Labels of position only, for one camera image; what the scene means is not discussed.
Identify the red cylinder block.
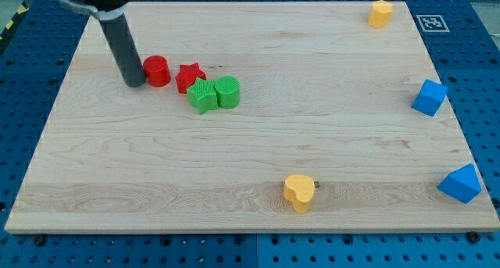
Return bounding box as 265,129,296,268
143,55,171,88

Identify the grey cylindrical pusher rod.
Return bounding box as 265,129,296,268
99,14,146,88

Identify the red star block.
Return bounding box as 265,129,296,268
175,63,206,94

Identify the black bolt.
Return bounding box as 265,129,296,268
32,234,46,247
466,231,481,244

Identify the blue triangle block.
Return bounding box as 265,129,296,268
437,163,482,204

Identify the black bolt right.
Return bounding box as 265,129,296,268
466,231,481,244

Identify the white fiducial marker tag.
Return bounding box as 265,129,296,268
416,14,449,33

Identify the yellow heart block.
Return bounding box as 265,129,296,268
283,174,316,213

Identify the wooden board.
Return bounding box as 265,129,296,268
5,2,499,234

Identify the black bolt left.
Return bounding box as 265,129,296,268
32,234,46,247

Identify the green star block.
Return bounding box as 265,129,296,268
187,78,219,114

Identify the green cylinder block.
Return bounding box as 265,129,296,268
214,76,240,109

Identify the blue cube block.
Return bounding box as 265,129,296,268
412,79,448,116

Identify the yellow hexagon block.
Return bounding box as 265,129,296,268
367,0,394,29

